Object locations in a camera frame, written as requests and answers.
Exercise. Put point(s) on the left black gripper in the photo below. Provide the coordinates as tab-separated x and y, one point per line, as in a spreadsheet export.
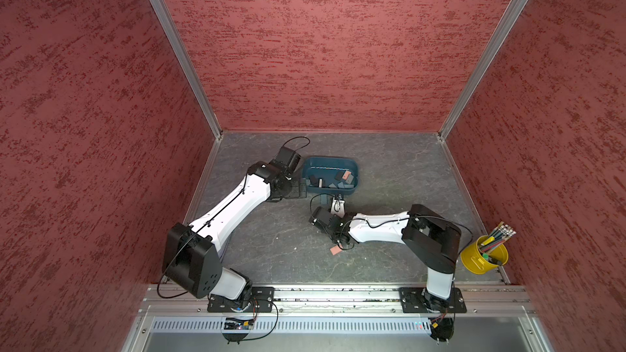
296	187

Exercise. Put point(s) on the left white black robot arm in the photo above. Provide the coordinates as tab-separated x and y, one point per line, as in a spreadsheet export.
192	252

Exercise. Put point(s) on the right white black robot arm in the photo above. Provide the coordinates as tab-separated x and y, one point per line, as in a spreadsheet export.
434	240

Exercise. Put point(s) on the teal plastic storage box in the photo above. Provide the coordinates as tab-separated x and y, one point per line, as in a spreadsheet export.
330	169

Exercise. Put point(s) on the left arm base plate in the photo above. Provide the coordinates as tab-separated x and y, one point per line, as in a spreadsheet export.
264	299

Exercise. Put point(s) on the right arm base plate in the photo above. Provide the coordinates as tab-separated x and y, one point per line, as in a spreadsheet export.
420	301

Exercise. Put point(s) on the aluminium front rail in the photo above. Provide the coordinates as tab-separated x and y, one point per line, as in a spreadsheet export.
374	300

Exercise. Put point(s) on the perforated cable tray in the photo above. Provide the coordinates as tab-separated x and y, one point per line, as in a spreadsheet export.
293	325

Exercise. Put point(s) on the left aluminium corner post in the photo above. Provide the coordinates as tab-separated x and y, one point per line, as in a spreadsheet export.
177	45

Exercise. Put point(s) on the aluminium corner post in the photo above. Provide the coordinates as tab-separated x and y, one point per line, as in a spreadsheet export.
177	45
506	23

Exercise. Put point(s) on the right aluminium corner post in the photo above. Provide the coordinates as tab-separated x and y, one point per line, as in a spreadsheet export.
506	23

